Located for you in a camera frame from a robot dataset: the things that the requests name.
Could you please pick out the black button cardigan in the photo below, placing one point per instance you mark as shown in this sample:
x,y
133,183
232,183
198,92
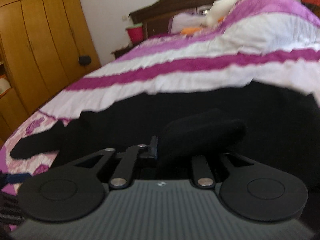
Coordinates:
x,y
275,126

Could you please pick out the red plastic bucket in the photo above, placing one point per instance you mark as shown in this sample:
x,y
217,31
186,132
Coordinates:
x,y
135,33

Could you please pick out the wooden wardrobe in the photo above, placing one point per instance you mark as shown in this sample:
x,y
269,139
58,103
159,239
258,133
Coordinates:
x,y
41,41

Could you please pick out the white plush toy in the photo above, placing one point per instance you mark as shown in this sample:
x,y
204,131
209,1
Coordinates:
x,y
220,9

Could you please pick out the lilac pillow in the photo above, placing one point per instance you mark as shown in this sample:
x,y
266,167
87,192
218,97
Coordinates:
x,y
185,20

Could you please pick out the pink floral bed quilt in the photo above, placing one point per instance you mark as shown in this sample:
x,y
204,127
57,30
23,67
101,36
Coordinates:
x,y
275,42

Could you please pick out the dark wooden headboard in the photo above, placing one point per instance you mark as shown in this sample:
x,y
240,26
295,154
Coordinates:
x,y
155,18

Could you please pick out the orange cloth item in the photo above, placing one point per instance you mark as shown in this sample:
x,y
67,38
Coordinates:
x,y
190,30

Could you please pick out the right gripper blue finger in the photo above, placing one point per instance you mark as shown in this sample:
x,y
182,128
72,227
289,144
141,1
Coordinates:
x,y
150,150

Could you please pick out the small black hanging pouch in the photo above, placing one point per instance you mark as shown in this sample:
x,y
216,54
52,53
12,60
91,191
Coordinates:
x,y
84,60

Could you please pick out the dark wooden nightstand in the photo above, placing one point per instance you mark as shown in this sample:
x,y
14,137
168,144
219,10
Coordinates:
x,y
121,51

